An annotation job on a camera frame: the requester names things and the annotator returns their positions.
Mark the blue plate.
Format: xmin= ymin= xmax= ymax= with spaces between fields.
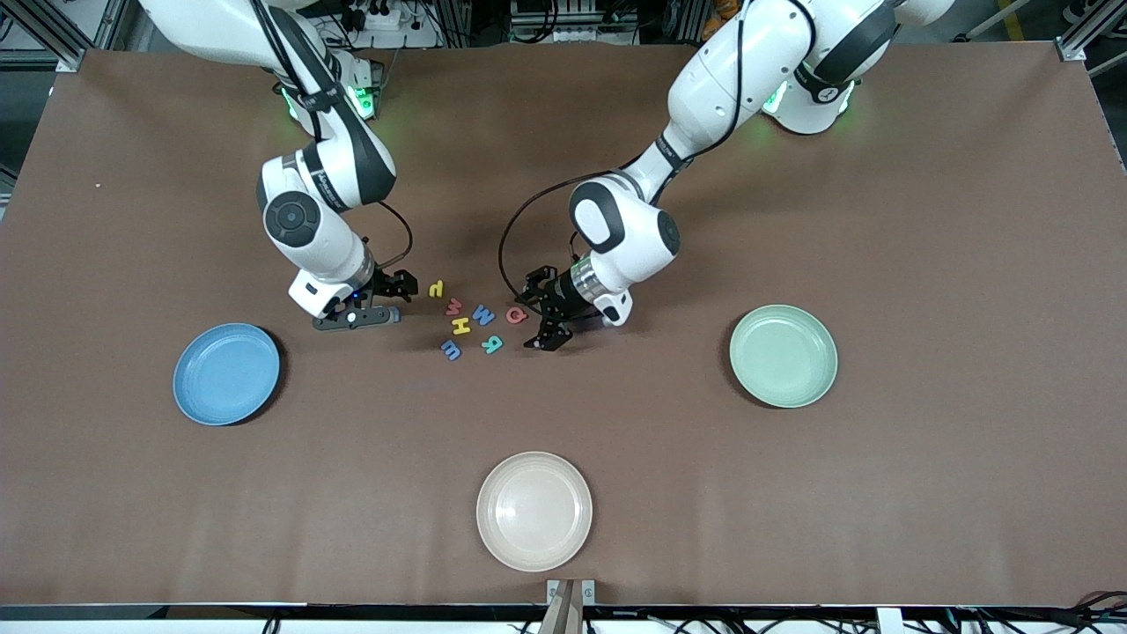
xmin=173 ymin=322 xmax=282 ymax=427

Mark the beige plate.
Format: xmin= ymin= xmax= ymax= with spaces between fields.
xmin=476 ymin=451 xmax=593 ymax=573

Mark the green plate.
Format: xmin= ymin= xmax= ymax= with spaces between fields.
xmin=729 ymin=304 xmax=839 ymax=409

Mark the white power strip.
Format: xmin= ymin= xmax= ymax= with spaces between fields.
xmin=339 ymin=0 xmax=441 ymax=49

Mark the black equipment rack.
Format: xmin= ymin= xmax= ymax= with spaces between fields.
xmin=509 ymin=0 xmax=642 ymax=45

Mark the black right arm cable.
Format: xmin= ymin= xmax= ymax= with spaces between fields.
xmin=251 ymin=0 xmax=414 ymax=272

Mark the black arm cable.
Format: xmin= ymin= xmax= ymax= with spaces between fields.
xmin=251 ymin=0 xmax=414 ymax=272
xmin=498 ymin=0 xmax=815 ymax=300

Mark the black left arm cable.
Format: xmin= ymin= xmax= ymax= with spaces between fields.
xmin=498 ymin=0 xmax=815 ymax=300

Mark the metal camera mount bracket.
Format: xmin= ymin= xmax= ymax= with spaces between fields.
xmin=539 ymin=579 xmax=597 ymax=634

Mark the aluminium frame post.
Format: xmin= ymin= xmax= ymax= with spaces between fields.
xmin=1057 ymin=0 xmax=1127 ymax=76
xmin=0 ymin=0 xmax=133 ymax=73

